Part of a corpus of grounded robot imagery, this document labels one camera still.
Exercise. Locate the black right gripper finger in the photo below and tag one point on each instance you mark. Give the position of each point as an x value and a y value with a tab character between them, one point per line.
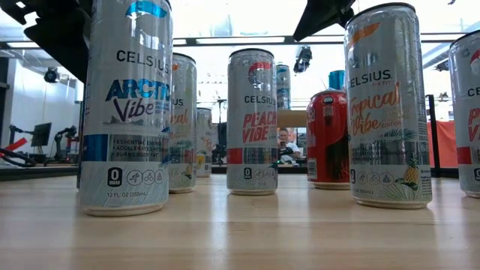
318	15

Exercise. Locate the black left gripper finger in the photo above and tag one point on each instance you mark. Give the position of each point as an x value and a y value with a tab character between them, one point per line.
67	41

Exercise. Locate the blue slim energy drink can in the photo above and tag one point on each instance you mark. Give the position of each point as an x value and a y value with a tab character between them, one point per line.
336	80

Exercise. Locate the Celsius Arctic Vibe can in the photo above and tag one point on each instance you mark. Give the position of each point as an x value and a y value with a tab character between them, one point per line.
127	150
284	86

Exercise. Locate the Celsius Tropical Vibe can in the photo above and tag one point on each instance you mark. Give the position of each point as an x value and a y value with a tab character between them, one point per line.
204	150
386	150
183	131

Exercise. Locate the Celsius Peach Vibe can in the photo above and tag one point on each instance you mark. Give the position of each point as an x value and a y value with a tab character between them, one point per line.
468	150
251	150

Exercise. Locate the wooden shelf black legs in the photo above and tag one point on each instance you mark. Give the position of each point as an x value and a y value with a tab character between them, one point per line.
292	118

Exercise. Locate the black overhead beam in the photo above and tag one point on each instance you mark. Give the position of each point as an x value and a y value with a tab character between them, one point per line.
289	39

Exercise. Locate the black monitor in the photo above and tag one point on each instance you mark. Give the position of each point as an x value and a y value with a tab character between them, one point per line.
42	134

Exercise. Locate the red cola can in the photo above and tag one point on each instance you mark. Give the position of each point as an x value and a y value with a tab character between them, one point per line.
326	142

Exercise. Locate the person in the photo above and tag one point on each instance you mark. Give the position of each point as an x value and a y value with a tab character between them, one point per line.
288	148

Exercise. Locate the orange panel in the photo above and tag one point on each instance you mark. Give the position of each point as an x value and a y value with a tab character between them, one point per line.
448	144

